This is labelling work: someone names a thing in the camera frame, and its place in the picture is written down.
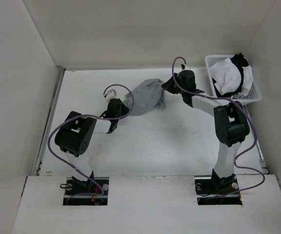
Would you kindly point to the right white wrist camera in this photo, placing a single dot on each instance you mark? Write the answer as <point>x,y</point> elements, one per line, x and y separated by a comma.
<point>185,67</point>

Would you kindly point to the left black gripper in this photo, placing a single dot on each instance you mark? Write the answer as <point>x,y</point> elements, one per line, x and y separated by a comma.
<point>125,109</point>

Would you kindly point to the white tank top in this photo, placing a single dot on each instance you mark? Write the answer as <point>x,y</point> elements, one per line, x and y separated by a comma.
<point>226,76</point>

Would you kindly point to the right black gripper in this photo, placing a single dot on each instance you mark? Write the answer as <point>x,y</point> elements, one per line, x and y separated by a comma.
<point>168,86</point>

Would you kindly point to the metal table edge rail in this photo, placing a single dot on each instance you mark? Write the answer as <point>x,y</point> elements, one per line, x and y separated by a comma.
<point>42,146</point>

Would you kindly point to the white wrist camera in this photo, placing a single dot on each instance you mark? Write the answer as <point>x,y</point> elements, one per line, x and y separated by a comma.
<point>110,94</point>
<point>185,67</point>

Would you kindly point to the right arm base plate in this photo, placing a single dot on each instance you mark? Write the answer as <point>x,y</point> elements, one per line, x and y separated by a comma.
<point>209,194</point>

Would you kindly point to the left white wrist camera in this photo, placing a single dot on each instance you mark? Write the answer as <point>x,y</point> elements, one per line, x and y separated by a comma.
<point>110,94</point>

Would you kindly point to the black tank top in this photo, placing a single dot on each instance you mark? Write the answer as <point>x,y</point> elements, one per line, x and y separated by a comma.
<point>238,61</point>

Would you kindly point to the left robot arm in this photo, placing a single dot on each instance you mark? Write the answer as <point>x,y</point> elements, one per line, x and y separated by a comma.
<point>74,137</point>

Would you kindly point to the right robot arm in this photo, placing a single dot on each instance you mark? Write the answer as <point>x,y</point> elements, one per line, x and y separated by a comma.
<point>231,128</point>

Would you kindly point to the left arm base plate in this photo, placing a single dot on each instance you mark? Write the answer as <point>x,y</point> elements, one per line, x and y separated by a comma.
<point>103,189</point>

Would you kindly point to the grey tank top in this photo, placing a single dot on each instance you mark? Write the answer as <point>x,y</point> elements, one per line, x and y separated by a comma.
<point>148,95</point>

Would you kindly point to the white plastic basket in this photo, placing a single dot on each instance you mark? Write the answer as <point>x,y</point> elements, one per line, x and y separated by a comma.
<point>254,94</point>

